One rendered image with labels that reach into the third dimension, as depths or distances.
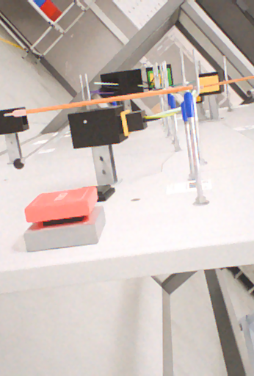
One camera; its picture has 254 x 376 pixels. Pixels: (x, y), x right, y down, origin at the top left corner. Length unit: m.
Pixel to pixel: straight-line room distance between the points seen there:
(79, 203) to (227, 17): 1.32
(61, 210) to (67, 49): 8.09
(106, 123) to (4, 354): 0.40
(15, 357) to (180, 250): 0.51
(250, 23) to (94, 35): 6.79
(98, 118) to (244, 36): 1.14
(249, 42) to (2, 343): 1.19
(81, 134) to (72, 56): 7.85
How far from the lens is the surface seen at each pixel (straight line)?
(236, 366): 0.99
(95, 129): 0.56
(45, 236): 0.39
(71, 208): 0.38
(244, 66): 1.58
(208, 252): 0.35
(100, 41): 8.33
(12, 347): 0.82
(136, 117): 0.56
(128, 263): 0.35
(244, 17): 1.67
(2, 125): 0.95
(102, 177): 0.58
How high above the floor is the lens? 1.24
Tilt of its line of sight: 11 degrees down
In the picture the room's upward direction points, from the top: 47 degrees clockwise
